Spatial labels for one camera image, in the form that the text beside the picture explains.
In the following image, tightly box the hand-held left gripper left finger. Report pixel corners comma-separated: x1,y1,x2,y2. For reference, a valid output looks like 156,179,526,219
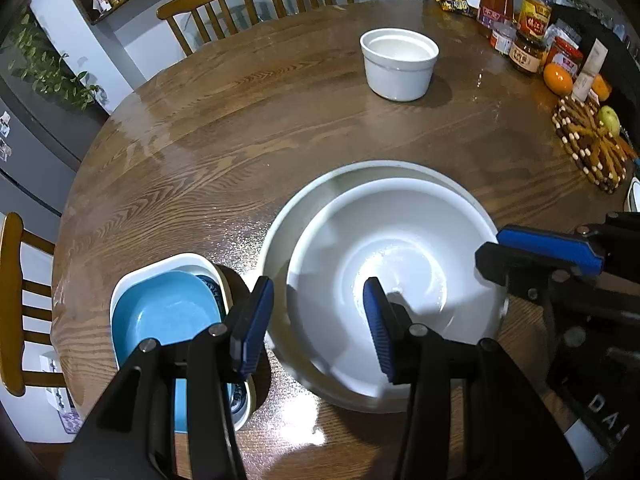
57,275,275,480

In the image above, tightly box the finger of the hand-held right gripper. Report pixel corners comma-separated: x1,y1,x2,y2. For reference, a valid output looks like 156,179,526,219
497,212,640,277
475,242,601,306

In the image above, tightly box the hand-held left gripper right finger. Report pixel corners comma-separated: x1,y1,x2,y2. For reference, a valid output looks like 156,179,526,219
362,276,586,480

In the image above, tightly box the blue patterned square plate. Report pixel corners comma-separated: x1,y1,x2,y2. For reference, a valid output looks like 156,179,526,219
109,252,250,433
112,260,253,433

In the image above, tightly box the white round bowl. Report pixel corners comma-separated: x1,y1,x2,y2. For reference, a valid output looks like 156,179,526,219
286,177,510,401

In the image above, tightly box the plain blue plate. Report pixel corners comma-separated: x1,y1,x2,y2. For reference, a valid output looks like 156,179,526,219
111,270,236,433

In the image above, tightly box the large grey bowl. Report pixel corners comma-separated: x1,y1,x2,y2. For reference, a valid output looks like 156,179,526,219
257,160,501,413

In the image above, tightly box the wooden bead trivet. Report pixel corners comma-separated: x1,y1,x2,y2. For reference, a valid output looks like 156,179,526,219
551,94,638,194

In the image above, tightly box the green apple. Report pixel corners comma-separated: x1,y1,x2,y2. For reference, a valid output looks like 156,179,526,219
598,106,621,136

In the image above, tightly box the orange fruit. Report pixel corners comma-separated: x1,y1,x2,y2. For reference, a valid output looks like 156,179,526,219
590,74,612,102
543,62,572,95

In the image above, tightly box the white tube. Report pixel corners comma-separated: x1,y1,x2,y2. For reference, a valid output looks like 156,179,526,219
571,40,608,103

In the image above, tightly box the red-lidded jar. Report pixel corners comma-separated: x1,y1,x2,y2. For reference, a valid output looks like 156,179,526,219
545,37,585,78

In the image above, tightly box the brown sauce jar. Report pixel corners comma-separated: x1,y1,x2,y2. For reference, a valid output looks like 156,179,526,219
510,31,547,77

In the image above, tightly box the white floral box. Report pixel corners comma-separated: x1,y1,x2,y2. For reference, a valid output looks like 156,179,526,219
40,350,83,433

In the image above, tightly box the small white-lidded jar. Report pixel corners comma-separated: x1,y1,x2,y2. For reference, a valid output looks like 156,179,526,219
490,24,517,55

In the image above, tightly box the black bag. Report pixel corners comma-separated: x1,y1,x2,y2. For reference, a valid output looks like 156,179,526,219
550,2,640,111

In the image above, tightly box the white straight-sided ramekin bowl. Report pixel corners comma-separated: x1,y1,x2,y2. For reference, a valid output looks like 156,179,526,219
359,28,440,102

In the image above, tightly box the yellow-capped clear bottle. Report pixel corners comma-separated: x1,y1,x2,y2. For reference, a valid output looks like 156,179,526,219
517,0,555,43

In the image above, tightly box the yellow snack packet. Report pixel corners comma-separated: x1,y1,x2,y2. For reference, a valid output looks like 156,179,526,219
431,0,483,17

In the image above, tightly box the grey refrigerator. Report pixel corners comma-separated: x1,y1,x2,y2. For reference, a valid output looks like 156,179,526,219
0,60,83,221

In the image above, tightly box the cluster of fridge photos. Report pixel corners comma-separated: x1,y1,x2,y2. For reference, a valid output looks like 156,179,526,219
0,110,13,161

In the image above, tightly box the trailing ivy plant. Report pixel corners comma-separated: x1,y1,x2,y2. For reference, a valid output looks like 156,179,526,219
10,10,103,111

